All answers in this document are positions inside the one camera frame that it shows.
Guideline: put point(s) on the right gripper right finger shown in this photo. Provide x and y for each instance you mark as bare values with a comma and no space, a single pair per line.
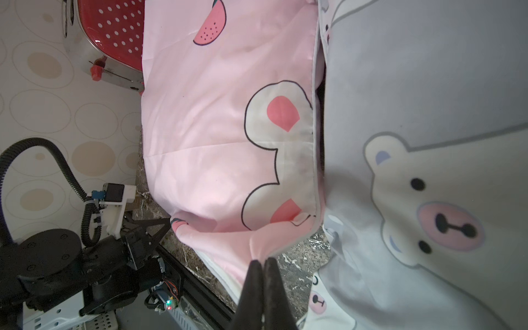
276,307

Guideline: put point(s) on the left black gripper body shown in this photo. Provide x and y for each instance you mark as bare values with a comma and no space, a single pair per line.
52,266

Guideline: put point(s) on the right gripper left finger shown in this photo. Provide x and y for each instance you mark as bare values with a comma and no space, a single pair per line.
249,313

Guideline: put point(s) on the grey polar bear pillow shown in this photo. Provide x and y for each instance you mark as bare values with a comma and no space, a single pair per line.
425,140

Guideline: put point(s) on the pink cartoon pillow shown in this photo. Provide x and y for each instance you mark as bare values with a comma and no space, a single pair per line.
230,127

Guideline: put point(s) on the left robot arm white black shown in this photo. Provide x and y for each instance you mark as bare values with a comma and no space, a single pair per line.
55,200

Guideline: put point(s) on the red and chrome toaster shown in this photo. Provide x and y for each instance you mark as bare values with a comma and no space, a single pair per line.
104,39

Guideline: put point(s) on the black base rail with electronics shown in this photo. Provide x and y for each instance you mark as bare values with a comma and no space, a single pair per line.
188,292

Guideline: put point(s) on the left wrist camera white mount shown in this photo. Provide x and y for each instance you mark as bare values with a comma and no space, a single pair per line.
111,202

